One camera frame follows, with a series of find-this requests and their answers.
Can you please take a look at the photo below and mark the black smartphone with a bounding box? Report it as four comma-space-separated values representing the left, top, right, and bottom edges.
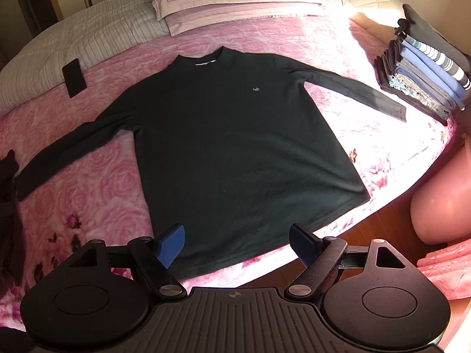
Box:
62, 58, 87, 98

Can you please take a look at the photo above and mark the dark teal long-sleeve sweater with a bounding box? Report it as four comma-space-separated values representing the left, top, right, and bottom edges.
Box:
15, 47, 406, 279

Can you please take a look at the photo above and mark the stack of folded clothes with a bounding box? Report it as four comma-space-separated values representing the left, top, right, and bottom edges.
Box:
374, 4, 470, 126

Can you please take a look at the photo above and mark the pink floral bedspread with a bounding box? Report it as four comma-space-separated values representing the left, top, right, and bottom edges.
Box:
1, 17, 456, 329

